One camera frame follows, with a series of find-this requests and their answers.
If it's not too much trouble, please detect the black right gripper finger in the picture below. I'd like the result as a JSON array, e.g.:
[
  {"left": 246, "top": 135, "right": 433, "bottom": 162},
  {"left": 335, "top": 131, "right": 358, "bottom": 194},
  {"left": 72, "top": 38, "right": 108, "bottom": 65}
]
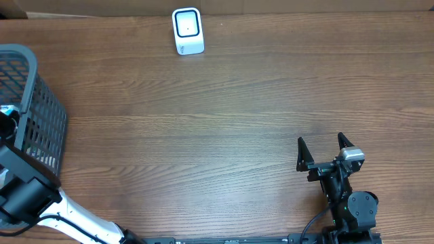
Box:
[
  {"left": 338, "top": 132, "right": 354, "bottom": 150},
  {"left": 297, "top": 137, "right": 314, "bottom": 166}
]

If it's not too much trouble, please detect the green Kleenex tissue pack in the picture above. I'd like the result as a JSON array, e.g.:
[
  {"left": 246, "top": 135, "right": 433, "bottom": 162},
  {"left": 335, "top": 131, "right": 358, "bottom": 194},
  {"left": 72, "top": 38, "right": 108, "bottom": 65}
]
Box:
[{"left": 1, "top": 105, "right": 18, "bottom": 116}]

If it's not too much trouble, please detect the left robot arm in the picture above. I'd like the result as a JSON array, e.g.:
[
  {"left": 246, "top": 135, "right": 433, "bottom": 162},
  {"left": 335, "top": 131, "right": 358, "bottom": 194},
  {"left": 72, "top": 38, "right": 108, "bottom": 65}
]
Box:
[{"left": 1, "top": 113, "right": 144, "bottom": 244}]

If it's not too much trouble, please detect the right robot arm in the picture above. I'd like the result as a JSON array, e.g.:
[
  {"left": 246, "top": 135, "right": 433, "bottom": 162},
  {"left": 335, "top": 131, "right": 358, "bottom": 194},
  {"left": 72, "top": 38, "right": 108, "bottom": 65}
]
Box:
[{"left": 290, "top": 132, "right": 382, "bottom": 244}]

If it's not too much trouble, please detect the white barcode scanner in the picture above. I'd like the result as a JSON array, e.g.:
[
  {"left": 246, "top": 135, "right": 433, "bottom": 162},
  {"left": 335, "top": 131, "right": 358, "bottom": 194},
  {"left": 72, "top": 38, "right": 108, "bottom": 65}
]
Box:
[{"left": 172, "top": 7, "right": 205, "bottom": 56}]

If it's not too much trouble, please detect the grey plastic mesh basket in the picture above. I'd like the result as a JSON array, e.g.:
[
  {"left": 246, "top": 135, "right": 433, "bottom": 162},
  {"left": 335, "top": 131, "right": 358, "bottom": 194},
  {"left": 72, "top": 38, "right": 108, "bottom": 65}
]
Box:
[{"left": 0, "top": 43, "right": 68, "bottom": 230}]

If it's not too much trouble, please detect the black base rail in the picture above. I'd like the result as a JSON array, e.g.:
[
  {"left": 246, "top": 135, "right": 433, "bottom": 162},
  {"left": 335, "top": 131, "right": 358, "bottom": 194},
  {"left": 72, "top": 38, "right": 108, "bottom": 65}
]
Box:
[{"left": 143, "top": 233, "right": 382, "bottom": 244}]

